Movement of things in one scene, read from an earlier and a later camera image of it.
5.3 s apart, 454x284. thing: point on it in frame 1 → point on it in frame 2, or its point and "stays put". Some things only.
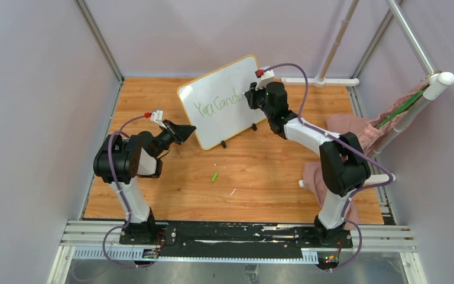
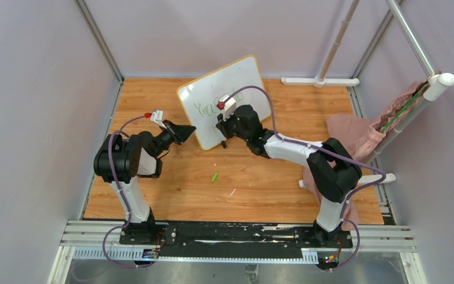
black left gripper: (178, 134) stays put
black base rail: (235, 238) stays put
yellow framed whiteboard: (215, 105) stays put
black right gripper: (252, 95) → (223, 125)
